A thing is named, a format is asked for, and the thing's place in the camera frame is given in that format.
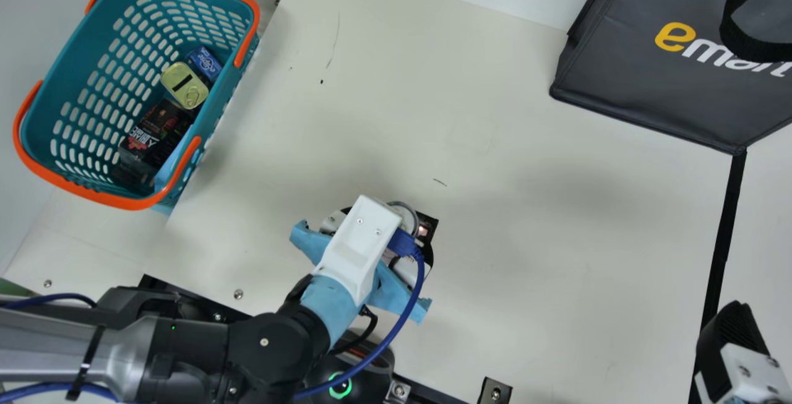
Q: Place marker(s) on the rectangular tin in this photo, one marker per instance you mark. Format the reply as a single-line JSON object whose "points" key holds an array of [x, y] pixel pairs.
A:
{"points": [[185, 84]]}

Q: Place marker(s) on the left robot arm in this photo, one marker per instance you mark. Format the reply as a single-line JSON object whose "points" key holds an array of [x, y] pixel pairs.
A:
{"points": [[185, 348]]}

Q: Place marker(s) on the teal shopping basket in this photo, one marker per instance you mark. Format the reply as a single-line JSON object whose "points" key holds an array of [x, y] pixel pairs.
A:
{"points": [[68, 119]]}

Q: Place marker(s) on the small square scanner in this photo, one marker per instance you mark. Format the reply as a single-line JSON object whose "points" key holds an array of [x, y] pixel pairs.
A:
{"points": [[430, 231]]}

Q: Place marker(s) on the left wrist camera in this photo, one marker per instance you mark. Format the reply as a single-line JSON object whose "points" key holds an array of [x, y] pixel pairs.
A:
{"points": [[359, 243]]}

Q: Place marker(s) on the black device with green light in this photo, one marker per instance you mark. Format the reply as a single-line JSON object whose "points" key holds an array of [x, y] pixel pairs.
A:
{"points": [[341, 385]]}

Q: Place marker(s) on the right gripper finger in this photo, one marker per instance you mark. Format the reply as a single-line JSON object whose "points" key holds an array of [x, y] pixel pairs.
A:
{"points": [[733, 342]]}

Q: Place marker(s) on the dark coffee bottle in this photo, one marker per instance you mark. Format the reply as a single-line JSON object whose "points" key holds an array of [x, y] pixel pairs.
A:
{"points": [[151, 138]]}

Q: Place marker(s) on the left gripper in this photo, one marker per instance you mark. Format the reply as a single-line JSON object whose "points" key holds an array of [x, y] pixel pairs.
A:
{"points": [[331, 314]]}

